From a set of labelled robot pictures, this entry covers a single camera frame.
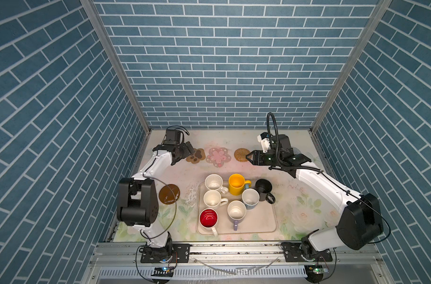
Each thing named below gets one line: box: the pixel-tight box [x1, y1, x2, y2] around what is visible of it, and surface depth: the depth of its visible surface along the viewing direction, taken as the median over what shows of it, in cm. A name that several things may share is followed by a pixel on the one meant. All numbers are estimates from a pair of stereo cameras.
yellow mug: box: [227, 173, 252, 196], surface depth 88 cm
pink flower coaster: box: [206, 147, 232, 169], surface depth 108 cm
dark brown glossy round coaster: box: [158, 184, 181, 205], surface depth 92 cm
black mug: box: [255, 178, 276, 205], surface depth 88 cm
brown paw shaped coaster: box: [185, 147, 207, 164], surface depth 107 cm
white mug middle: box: [203, 189, 229, 208], surface depth 84 cm
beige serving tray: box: [196, 180, 278, 235], surface depth 83 cm
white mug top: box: [204, 173, 229, 195], surface depth 90 cm
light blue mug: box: [241, 183, 260, 210], surface depth 84 cm
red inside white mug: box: [198, 207, 219, 237], surface depth 79 cm
